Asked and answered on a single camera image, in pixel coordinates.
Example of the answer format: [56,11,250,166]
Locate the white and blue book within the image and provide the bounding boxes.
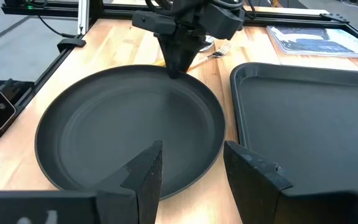
[266,26,358,59]

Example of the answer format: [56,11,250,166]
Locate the fork with wooden handle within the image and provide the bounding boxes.
[187,42,232,72]

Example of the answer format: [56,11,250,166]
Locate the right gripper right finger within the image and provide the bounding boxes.
[223,139,358,224]

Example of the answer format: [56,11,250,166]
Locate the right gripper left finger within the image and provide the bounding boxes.
[0,139,164,224]

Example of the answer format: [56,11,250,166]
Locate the silver metal post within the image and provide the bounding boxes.
[77,0,90,35]

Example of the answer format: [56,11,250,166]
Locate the black cable bracket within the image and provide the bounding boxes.
[56,37,87,53]

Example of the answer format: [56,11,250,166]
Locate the black round plate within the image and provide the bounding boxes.
[34,64,226,200]

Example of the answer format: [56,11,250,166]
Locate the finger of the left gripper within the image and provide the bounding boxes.
[178,4,245,75]
[131,10,182,80]

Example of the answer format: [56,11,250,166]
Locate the black rectangular tray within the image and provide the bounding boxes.
[230,62,358,195]

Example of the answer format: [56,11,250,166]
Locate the thin black cable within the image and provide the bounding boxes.
[37,15,77,39]

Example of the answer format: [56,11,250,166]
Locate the black corner bracket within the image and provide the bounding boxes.
[319,12,351,24]

